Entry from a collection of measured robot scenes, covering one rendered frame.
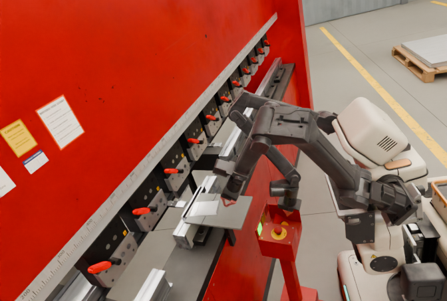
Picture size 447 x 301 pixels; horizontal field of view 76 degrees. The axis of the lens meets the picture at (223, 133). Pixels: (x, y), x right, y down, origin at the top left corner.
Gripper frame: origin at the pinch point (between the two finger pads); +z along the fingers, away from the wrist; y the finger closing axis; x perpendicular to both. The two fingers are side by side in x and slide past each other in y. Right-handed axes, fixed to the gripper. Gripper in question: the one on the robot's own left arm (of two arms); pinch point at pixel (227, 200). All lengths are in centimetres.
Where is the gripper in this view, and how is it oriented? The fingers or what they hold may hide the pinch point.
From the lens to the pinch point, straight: 123.2
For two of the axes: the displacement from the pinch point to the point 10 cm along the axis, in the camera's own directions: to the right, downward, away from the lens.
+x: 9.1, 3.9, -1.2
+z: -2.3, 7.3, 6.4
